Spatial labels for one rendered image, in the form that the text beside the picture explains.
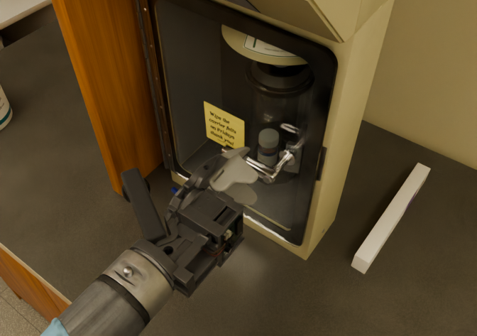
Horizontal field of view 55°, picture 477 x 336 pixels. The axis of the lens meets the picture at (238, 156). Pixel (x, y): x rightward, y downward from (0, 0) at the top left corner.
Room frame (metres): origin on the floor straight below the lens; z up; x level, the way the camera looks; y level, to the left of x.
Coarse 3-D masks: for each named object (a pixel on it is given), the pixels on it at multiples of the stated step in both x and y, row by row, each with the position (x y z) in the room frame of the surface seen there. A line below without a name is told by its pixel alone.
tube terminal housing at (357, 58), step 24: (216, 0) 0.52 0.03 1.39; (384, 0) 0.47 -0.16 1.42; (288, 24) 0.46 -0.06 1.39; (360, 24) 0.42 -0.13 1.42; (384, 24) 0.49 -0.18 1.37; (336, 48) 0.43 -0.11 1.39; (360, 48) 0.44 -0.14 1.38; (360, 72) 0.45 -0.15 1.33; (336, 96) 0.42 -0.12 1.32; (360, 96) 0.47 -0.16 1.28; (336, 120) 0.42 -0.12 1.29; (360, 120) 0.50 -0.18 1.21; (336, 144) 0.43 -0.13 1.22; (336, 168) 0.45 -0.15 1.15; (336, 192) 0.48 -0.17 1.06; (312, 216) 0.42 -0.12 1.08; (312, 240) 0.43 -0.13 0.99
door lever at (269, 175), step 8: (224, 152) 0.44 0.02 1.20; (280, 152) 0.44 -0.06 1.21; (288, 152) 0.43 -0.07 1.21; (248, 160) 0.42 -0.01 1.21; (256, 160) 0.42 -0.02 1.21; (280, 160) 0.42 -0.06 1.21; (288, 160) 0.43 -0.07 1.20; (256, 168) 0.41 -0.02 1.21; (264, 168) 0.41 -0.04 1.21; (272, 168) 0.41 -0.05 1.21; (280, 168) 0.41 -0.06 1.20; (264, 176) 0.39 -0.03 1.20; (272, 176) 0.39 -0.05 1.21
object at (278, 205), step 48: (192, 0) 0.53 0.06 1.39; (192, 48) 0.53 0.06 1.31; (240, 48) 0.48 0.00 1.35; (288, 48) 0.44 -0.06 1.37; (192, 96) 0.54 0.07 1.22; (240, 96) 0.48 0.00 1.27; (288, 96) 0.44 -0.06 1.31; (192, 144) 0.55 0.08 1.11; (288, 144) 0.43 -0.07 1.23; (288, 192) 0.43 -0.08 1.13; (288, 240) 0.42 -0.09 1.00
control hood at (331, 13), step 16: (256, 0) 0.41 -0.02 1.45; (272, 0) 0.38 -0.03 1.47; (288, 0) 0.35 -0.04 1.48; (304, 0) 0.33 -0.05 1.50; (320, 0) 0.34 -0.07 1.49; (336, 0) 0.36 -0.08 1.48; (352, 0) 0.39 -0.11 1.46; (272, 16) 0.44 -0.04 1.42; (288, 16) 0.40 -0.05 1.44; (304, 16) 0.37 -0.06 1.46; (320, 16) 0.35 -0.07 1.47; (336, 16) 0.37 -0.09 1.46; (352, 16) 0.40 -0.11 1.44; (320, 32) 0.39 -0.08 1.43; (336, 32) 0.38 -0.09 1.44; (352, 32) 0.41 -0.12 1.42
